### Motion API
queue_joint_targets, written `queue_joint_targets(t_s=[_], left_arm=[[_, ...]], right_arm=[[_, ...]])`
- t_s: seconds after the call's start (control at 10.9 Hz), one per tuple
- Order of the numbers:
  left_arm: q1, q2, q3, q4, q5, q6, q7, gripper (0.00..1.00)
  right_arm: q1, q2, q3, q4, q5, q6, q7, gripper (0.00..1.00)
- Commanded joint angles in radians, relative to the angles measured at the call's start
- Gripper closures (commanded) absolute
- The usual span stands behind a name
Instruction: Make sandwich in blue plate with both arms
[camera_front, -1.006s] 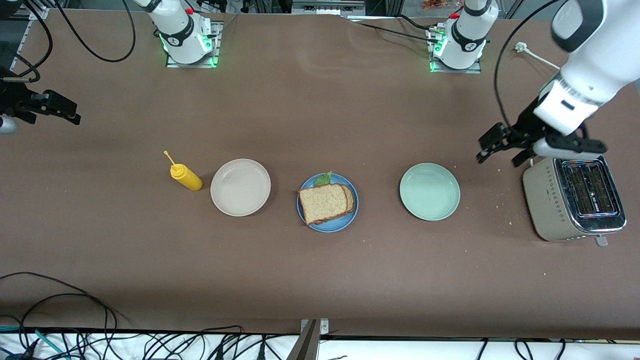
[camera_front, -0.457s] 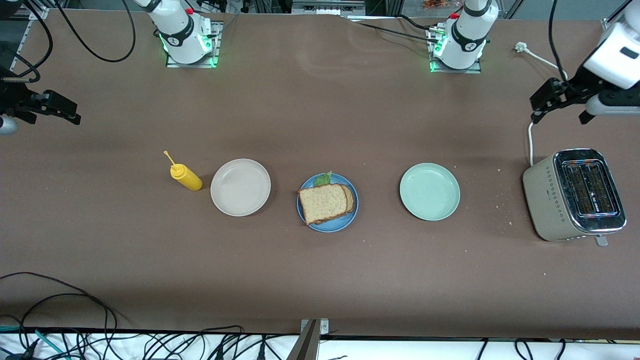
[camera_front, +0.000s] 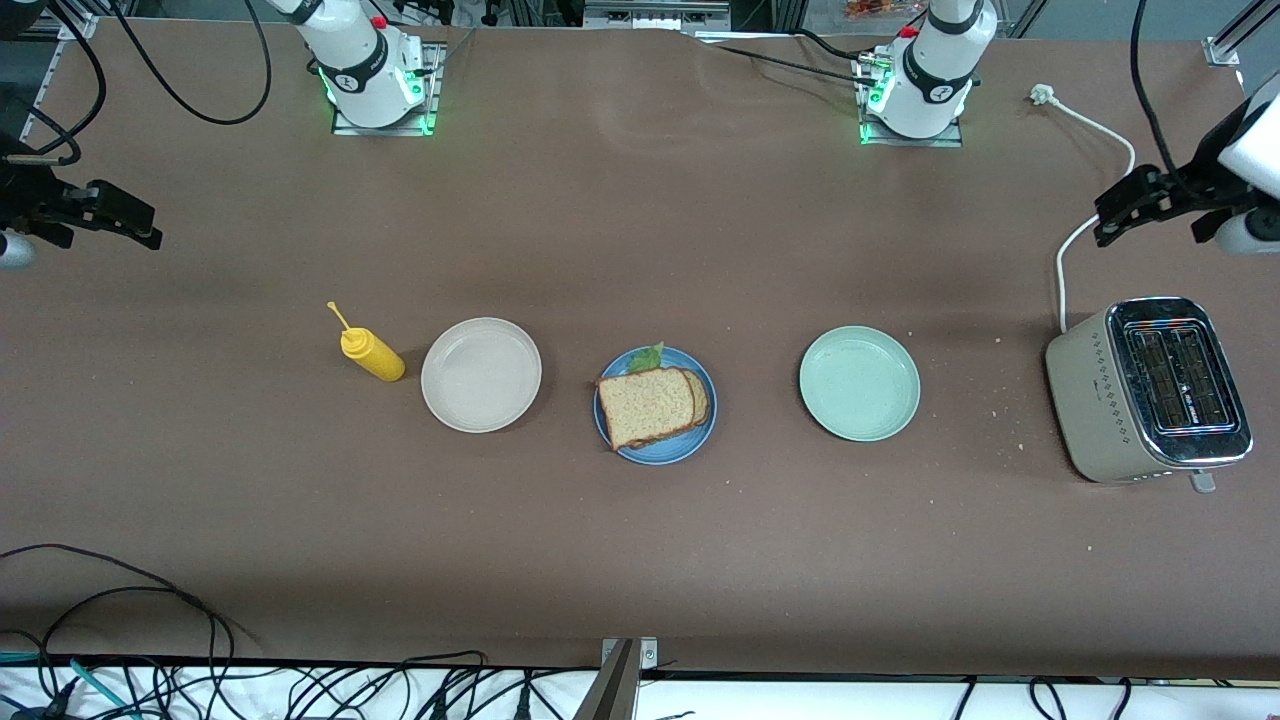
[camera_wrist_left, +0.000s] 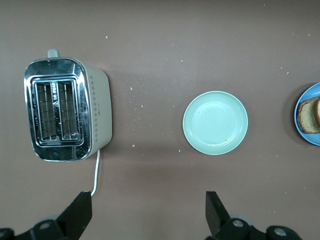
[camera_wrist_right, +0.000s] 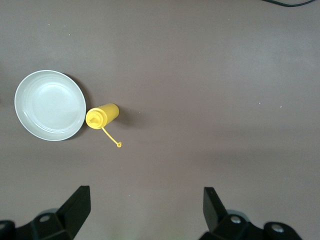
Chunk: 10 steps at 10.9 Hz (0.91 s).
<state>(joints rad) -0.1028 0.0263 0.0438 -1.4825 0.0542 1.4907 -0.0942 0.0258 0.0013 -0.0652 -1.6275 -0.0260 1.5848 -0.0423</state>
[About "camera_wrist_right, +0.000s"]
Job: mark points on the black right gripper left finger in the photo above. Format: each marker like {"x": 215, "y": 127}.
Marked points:
{"x": 72, "y": 215}

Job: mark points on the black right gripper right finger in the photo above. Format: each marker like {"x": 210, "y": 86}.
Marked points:
{"x": 215, "y": 215}

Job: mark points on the yellow mustard squeeze bottle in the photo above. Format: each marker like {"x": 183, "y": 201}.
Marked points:
{"x": 102, "y": 116}

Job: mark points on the beige plate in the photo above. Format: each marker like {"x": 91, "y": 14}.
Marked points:
{"x": 50, "y": 105}

